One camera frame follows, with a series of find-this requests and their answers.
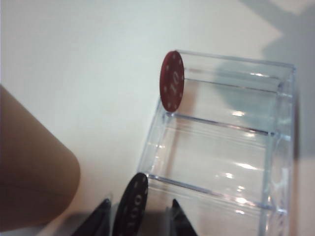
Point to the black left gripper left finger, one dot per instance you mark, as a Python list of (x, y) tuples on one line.
[(98, 221)]

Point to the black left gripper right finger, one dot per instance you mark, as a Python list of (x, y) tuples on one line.
[(180, 221)]

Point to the black 100 poker chip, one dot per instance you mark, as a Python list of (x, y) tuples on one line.
[(131, 204)]

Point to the clear plastic chip tray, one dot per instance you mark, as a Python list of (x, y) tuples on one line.
[(216, 152)]

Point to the brown paper cup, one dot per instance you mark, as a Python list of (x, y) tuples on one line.
[(34, 159)]

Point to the red 10 poker chip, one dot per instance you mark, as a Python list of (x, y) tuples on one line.
[(172, 81)]

